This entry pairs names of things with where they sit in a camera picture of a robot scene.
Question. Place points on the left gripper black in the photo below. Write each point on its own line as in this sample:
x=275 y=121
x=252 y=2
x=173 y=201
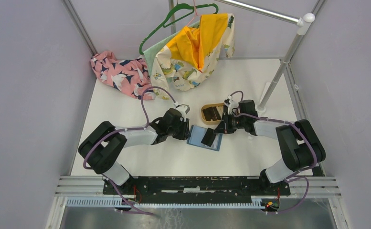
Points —
x=185 y=133

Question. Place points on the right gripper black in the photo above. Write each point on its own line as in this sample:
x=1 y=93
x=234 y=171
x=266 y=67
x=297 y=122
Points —
x=220 y=128

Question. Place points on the teal card holder wallet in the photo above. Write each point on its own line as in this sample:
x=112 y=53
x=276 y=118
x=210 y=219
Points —
x=197 y=133

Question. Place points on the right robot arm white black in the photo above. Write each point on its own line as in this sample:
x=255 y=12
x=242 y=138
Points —
x=299 y=145

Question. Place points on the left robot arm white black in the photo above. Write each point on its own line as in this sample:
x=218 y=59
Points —
x=102 y=147

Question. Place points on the black cards in tray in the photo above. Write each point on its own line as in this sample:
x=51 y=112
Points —
x=213 y=113

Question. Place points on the oval wooden tray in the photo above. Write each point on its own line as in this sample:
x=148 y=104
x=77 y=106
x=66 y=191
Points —
x=202 y=115

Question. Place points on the pink patterned cloth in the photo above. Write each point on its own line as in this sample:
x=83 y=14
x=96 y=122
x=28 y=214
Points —
x=130 y=77

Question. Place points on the dinosaur print yellow jacket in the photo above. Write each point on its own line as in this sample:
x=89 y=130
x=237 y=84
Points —
x=191 y=56

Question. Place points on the mint green cloth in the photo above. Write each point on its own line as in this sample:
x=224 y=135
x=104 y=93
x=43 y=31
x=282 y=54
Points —
x=150 y=53

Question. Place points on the green clothes hanger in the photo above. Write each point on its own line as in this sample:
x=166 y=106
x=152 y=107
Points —
x=170 y=18

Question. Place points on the silver clothes rack pole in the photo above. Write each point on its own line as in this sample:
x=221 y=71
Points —
x=303 y=24

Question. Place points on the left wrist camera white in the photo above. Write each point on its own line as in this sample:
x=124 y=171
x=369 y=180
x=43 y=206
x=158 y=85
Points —
x=183 y=109

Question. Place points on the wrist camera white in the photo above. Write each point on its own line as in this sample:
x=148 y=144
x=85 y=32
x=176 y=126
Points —
x=230 y=105
x=183 y=109

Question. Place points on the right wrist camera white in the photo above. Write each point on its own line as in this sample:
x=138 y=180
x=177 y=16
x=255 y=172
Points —
x=230 y=105

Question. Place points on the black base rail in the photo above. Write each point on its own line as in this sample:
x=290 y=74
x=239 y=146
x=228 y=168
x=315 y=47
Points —
x=200 y=190

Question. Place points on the white slotted cable duct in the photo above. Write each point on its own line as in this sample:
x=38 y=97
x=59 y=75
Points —
x=117 y=202

